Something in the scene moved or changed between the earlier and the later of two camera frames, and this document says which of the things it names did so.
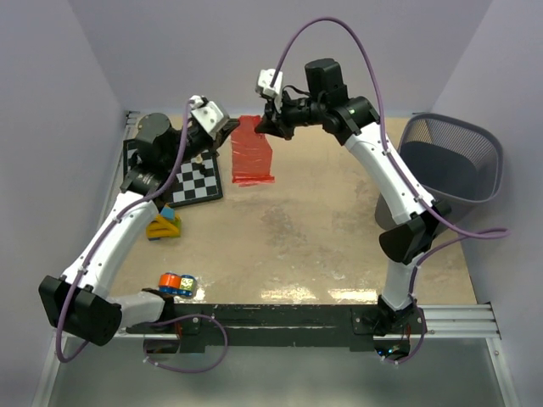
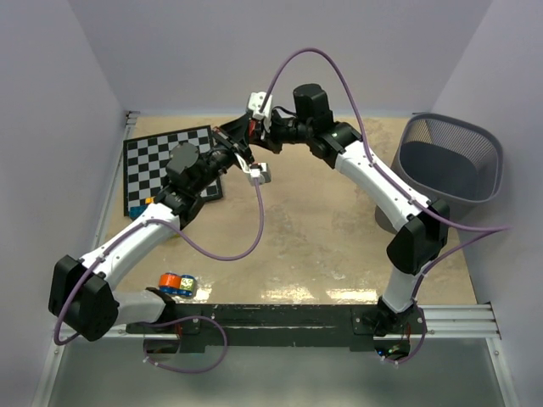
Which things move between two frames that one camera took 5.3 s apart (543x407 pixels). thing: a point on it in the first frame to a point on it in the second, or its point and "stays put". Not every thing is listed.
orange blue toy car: [170, 283] stays put
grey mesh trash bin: [451, 160] stays put
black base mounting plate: [277, 326] stays put
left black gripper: [230, 125] to [235, 135]
